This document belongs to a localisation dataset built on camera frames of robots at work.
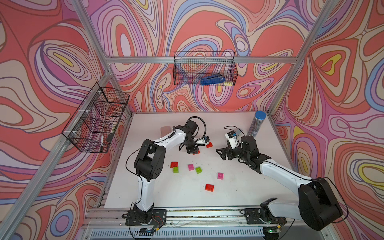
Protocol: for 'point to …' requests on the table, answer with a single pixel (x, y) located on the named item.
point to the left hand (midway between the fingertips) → (196, 148)
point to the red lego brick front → (209, 187)
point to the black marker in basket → (102, 143)
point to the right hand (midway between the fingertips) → (223, 150)
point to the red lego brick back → (209, 145)
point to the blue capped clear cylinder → (259, 118)
